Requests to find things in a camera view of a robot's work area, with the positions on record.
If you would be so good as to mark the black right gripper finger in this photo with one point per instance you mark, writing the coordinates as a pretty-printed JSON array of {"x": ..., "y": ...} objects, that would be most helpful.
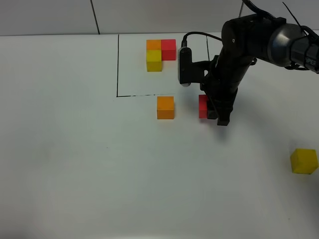
[
  {"x": 224, "y": 109},
  {"x": 211, "y": 112}
]

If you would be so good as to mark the red template block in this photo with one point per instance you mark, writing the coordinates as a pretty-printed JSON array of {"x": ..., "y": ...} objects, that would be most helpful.
[{"x": 168, "y": 49}]

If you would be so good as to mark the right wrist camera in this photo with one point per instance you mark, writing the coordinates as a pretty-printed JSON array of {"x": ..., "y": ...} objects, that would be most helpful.
[{"x": 189, "y": 71}]

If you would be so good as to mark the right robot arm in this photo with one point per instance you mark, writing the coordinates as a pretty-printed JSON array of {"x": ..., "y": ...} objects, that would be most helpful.
[{"x": 251, "y": 38}]

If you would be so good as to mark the yellow template block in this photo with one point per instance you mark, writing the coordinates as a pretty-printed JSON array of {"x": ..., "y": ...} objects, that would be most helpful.
[{"x": 153, "y": 61}]

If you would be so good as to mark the orange template block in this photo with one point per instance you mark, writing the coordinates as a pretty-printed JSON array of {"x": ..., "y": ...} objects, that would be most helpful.
[{"x": 153, "y": 44}]

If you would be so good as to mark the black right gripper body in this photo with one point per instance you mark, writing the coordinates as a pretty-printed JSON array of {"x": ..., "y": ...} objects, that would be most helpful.
[{"x": 225, "y": 72}]

